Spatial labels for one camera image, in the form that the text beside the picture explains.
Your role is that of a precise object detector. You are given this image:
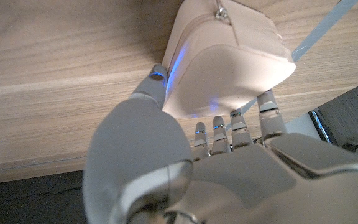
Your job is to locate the grey tape rectangle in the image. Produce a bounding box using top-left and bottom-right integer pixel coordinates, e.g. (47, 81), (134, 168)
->
(225, 0), (358, 131)

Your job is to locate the pink zippered jewelry box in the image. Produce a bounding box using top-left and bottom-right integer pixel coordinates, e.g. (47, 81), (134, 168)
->
(162, 0), (297, 119)

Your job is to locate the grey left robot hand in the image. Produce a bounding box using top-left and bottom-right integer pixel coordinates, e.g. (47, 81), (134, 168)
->
(82, 63), (358, 224)

